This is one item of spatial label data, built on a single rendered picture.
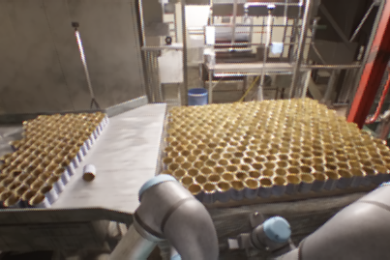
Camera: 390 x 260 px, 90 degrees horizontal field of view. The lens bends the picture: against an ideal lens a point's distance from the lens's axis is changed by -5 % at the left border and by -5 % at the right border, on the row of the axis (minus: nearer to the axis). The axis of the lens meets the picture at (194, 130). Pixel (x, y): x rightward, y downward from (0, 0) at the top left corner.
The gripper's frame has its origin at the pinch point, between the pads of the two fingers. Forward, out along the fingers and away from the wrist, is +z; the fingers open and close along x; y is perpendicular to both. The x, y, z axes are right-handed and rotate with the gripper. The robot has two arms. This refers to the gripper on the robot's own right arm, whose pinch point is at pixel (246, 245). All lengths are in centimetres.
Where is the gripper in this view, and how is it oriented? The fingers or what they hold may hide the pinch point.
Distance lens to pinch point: 102.5
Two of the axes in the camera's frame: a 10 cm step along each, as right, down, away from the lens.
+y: 0.8, 7.8, -6.2
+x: 9.9, 0.4, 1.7
